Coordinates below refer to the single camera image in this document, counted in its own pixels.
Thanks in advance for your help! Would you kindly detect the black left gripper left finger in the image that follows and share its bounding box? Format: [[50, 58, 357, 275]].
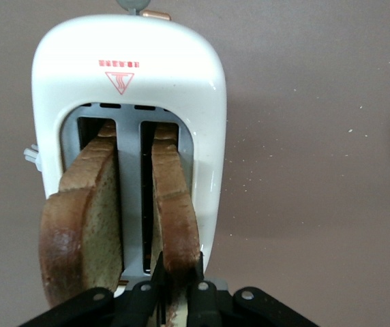
[[19, 251, 168, 327]]

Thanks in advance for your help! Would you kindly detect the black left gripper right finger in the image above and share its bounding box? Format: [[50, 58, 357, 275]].
[[186, 251, 318, 327]]

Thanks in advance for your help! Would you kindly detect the brown bread slice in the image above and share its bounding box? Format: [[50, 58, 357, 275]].
[[150, 122, 203, 327], [39, 119, 124, 307]]

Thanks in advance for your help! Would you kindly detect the cream white toaster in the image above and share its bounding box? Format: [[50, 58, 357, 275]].
[[23, 0, 228, 297]]

